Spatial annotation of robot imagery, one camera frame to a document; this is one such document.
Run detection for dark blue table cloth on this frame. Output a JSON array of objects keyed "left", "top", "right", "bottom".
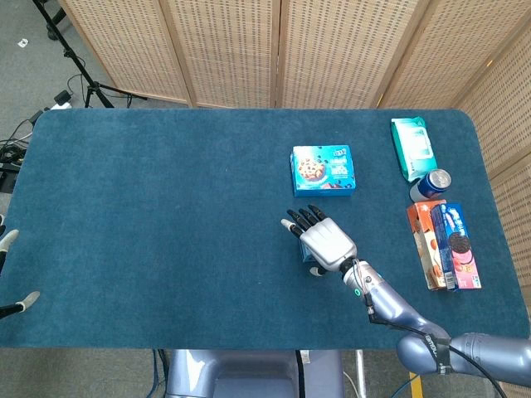
[{"left": 0, "top": 107, "right": 530, "bottom": 350}]

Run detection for green wet wipes pack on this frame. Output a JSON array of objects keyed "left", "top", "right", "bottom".
[{"left": 390, "top": 117, "right": 437, "bottom": 183}]

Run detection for blue-grey robot torso base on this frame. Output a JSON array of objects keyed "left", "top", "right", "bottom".
[{"left": 165, "top": 349, "right": 345, "bottom": 398}]

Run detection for white power strip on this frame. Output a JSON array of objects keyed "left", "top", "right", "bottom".
[{"left": 49, "top": 90, "right": 75, "bottom": 111}]

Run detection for black tripod stand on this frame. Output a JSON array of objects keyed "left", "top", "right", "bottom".
[{"left": 32, "top": 0, "right": 149, "bottom": 109}]

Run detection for small light blue speaker box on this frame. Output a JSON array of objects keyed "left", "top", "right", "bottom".
[{"left": 299, "top": 240, "right": 317, "bottom": 265}]

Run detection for blue soda can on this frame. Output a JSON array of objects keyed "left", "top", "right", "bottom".
[{"left": 409, "top": 168, "right": 452, "bottom": 203}]

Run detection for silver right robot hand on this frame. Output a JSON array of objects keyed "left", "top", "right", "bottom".
[{"left": 280, "top": 204, "right": 358, "bottom": 277}]

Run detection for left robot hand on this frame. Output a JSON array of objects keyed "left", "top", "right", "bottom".
[{"left": 0, "top": 213, "right": 41, "bottom": 320}]

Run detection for pink Oreo cookie pack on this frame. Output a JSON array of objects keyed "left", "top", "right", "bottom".
[{"left": 430, "top": 202, "right": 483, "bottom": 291}]

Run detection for black floor cables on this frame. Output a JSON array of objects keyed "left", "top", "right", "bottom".
[{"left": 0, "top": 109, "right": 45, "bottom": 194}]

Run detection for orange biscuit box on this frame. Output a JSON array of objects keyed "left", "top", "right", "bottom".
[{"left": 406, "top": 199, "right": 449, "bottom": 291}]

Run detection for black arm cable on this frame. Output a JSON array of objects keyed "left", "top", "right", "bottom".
[{"left": 364, "top": 285, "right": 510, "bottom": 398}]

